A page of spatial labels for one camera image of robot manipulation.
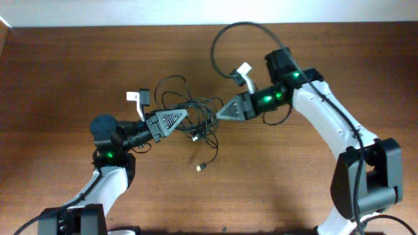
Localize black usb cables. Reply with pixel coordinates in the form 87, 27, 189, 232
153, 74, 226, 173

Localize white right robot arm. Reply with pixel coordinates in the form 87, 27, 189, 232
216, 48, 403, 234

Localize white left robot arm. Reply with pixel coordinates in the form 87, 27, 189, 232
38, 109, 187, 234

